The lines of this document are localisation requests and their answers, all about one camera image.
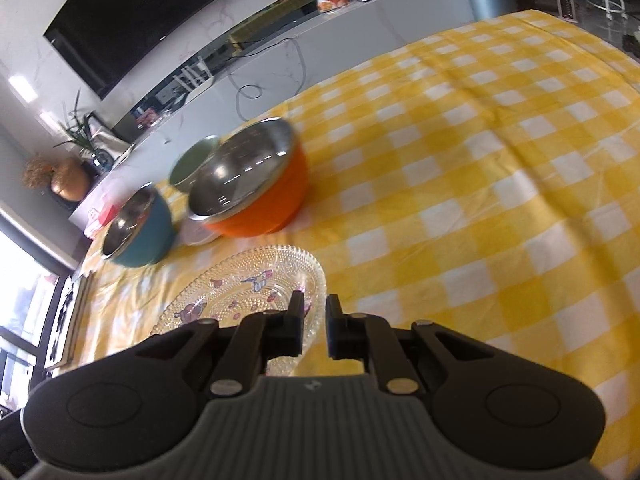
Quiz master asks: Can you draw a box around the orange vase with dried flowers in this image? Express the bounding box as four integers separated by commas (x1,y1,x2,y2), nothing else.
22,155,91,202

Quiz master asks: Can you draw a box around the orange steel bowl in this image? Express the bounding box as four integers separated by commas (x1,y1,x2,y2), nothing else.
187,117,309,239

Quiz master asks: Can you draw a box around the white bowl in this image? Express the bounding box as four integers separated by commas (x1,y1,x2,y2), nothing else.
179,215,221,247

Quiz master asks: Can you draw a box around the green plant in glass vase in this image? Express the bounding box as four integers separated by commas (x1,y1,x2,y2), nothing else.
54,89,108,166

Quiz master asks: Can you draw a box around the clear patterned glass plate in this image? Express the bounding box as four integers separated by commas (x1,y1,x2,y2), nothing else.
149,245,327,376

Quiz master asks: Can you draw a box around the white router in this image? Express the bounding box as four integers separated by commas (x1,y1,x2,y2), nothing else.
175,57,213,93

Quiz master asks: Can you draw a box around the wooden framed board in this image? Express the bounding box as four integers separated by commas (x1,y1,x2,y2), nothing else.
47,275,96,366

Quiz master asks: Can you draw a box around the yellow checkered tablecloth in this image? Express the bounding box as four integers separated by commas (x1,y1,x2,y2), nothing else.
75,10,640,411

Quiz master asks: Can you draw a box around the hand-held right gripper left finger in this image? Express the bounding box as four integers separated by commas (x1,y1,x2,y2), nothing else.
107,290,306,397

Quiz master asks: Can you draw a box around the long white tv cabinet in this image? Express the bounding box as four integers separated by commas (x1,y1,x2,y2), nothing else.
69,0,481,233

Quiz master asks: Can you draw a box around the black cable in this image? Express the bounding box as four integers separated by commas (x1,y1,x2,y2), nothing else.
227,38,307,121

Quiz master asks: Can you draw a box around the black television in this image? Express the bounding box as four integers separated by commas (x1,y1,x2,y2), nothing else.
44,0,258,101

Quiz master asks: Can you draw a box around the green ceramic bowl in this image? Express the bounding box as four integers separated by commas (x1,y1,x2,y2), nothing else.
168,135,222,193

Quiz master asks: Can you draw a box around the pink box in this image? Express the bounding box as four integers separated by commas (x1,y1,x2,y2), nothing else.
84,205,118,238

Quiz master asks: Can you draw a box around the teal steel bowl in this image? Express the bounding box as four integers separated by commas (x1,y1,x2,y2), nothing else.
101,183,177,268

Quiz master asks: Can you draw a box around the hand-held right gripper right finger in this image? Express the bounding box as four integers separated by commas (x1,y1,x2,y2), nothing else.
325,295,546,396

